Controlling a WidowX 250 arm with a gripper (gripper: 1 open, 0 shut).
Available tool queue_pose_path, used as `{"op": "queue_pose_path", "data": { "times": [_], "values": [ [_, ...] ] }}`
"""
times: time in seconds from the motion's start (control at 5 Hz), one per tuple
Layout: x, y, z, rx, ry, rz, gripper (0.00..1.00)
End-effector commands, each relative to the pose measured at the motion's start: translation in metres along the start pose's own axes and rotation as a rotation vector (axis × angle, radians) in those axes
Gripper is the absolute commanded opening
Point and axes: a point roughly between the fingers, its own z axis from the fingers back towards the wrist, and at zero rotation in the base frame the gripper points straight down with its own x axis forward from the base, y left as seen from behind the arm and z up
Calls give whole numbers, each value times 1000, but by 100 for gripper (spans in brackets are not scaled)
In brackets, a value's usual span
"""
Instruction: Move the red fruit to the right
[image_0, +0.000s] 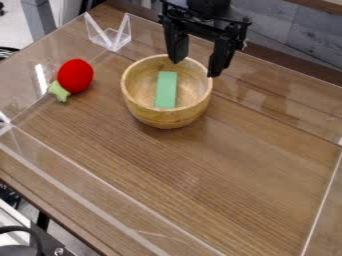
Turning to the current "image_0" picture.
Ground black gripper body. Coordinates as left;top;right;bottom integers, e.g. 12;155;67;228
159;1;252;50

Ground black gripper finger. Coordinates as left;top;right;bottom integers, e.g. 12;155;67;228
164;21;188;64
207;36;235;78

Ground red plush fruit green leaf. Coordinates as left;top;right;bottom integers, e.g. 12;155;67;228
48;59;93;103

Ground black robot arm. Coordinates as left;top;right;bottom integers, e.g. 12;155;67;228
159;0;252;78

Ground green rectangular block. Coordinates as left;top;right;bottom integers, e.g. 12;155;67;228
153;71;177;109

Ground wooden bowl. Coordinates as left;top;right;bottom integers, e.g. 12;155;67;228
120;54;212;129

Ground clear acrylic enclosure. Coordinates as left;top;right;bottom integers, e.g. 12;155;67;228
0;6;342;256

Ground black metal bracket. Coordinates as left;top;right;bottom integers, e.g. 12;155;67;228
30;224;76;256

